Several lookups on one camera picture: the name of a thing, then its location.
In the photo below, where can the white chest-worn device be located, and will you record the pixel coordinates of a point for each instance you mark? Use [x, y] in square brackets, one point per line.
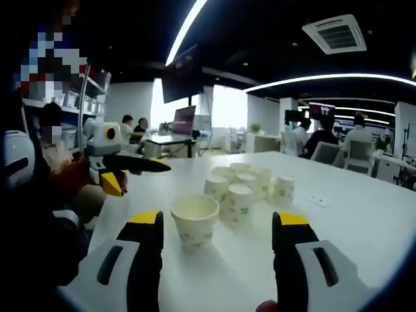
[16, 143]

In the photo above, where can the person's left hand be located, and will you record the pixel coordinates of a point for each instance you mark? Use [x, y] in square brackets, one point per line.
[71, 177]

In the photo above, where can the white table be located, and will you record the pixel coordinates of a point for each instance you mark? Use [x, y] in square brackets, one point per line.
[325, 243]

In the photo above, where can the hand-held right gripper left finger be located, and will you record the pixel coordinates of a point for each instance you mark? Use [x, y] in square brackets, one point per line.
[143, 260]

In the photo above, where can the white office cabinet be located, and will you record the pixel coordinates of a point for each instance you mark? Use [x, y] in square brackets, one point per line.
[263, 143]

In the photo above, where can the green print paper cup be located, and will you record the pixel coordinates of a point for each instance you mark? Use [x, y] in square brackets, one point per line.
[195, 227]

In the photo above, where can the cluster of paper cups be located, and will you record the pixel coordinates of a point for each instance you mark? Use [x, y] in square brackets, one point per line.
[240, 201]

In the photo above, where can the row of clear storage boxes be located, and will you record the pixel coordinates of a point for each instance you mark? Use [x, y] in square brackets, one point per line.
[74, 100]

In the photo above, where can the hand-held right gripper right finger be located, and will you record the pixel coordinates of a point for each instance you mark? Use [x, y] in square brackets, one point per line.
[292, 260]

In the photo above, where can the white ceiling air vent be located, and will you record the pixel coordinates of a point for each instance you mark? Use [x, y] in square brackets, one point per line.
[334, 34]

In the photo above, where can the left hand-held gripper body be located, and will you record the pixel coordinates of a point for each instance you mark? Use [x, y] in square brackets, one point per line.
[100, 139]

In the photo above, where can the metal storage shelf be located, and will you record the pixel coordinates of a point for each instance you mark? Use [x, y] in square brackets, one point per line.
[97, 87]

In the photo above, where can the green potted plant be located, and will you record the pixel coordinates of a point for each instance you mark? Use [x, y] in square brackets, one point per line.
[255, 127]
[380, 143]
[165, 125]

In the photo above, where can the red wall screen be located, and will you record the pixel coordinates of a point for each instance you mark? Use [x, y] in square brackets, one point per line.
[321, 110]

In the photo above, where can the grey office chair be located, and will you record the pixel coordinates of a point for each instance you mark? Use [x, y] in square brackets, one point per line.
[325, 152]
[289, 143]
[359, 156]

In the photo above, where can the pink screen monitor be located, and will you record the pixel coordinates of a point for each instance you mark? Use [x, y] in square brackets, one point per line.
[184, 119]

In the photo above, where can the white ceiling light strip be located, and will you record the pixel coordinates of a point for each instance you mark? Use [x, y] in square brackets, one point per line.
[341, 76]
[183, 32]

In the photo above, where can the black desk monitor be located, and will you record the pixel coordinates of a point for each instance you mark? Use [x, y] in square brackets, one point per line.
[294, 115]

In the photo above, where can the large black display screen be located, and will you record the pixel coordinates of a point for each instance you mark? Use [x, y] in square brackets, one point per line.
[182, 76]

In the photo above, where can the curved grey pole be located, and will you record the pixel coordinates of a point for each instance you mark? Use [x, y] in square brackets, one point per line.
[80, 107]

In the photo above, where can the white office desk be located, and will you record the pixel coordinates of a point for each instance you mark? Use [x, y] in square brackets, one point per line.
[169, 139]

